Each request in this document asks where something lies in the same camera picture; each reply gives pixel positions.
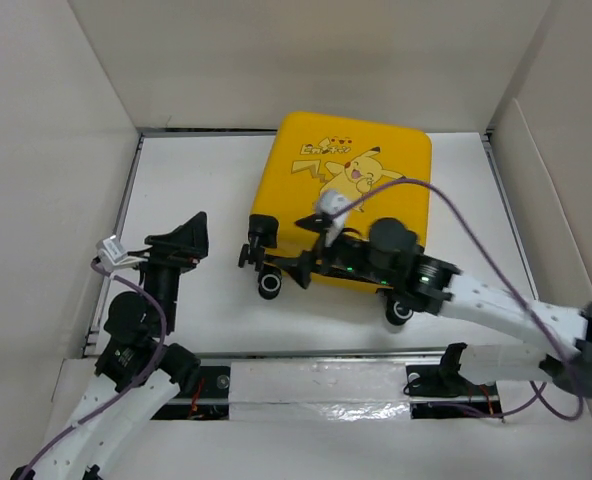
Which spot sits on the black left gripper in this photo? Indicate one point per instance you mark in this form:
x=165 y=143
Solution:
x=189 y=240

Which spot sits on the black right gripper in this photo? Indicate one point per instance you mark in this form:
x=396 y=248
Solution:
x=300 y=267

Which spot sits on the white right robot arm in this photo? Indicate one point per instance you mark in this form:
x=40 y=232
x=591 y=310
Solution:
x=554 y=343

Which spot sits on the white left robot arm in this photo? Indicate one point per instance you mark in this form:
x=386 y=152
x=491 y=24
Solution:
x=137 y=372

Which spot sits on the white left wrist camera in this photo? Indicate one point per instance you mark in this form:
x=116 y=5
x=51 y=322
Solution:
x=113 y=256

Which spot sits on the metal base rail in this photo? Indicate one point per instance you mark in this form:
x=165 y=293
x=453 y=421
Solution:
x=325 y=389

